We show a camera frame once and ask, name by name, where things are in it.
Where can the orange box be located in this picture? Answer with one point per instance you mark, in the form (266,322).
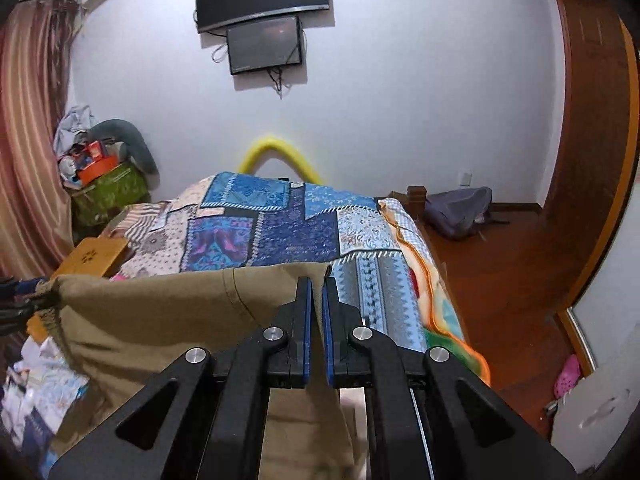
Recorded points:
(97,164)

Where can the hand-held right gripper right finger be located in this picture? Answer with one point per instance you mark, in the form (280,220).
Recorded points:
(329,335)

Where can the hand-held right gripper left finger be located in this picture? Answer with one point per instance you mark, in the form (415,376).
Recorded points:
(306,330)

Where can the yellow foam tube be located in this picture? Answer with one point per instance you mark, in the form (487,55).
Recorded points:
(280,152)

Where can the pink slipper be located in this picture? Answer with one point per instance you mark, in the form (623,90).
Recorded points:
(567,377)

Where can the pile of clothes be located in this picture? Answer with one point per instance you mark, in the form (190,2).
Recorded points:
(35,390)

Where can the striped pink curtain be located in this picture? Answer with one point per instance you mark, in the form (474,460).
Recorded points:
(30,135)

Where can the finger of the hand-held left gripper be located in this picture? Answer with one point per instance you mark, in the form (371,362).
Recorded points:
(15,305)

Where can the white wall socket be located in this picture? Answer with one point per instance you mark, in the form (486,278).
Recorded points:
(466,178)

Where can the green patterned bag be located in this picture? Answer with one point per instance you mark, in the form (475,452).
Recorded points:
(107,191)

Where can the small black wall monitor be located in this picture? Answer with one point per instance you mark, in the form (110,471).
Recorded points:
(265,45)

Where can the grey backpack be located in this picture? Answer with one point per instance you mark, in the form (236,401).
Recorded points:
(457,210)

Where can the white cabinet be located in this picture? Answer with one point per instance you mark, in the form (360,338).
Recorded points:
(600,400)

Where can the blue patchwork bedspread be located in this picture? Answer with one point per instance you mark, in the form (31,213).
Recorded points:
(280,230)

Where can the light grey cloth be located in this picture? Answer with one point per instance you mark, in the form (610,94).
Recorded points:
(72,127)

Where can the wooden bed post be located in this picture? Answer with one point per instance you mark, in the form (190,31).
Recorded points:
(415,200)

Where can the grey plush pillow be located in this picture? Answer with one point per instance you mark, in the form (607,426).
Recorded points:
(130,140)

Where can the wooden door frame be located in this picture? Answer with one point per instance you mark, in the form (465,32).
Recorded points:
(590,160)

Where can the khaki pants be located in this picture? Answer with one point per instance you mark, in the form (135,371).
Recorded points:
(165,320)

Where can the colourful fleece blanket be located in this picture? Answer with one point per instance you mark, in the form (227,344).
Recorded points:
(440,285)

